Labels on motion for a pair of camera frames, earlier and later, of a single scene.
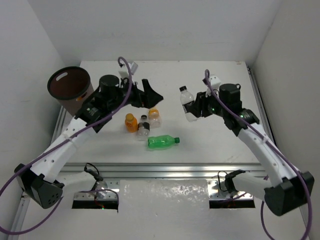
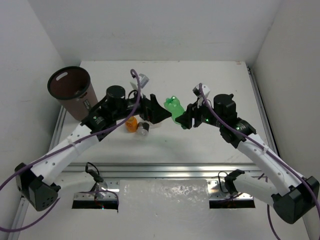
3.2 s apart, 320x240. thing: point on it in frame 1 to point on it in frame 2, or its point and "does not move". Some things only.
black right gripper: [199, 109] to [191, 112]
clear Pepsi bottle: [187, 101] to [84, 94]
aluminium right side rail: [263, 113] does not move
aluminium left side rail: [24, 201] does not move
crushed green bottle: [162, 141] to [174, 106]
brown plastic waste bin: [70, 87] does not move
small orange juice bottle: [131, 123] does not move
